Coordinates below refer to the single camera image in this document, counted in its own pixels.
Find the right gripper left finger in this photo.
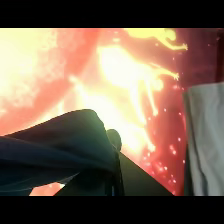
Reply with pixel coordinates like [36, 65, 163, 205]
[55, 166, 116, 197]

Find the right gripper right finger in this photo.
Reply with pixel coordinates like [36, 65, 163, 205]
[105, 128, 174, 197]

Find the navy blue T-shirt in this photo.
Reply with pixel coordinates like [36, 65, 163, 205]
[0, 108, 122, 197]

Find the grey garment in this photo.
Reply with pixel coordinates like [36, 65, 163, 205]
[182, 82, 224, 197]

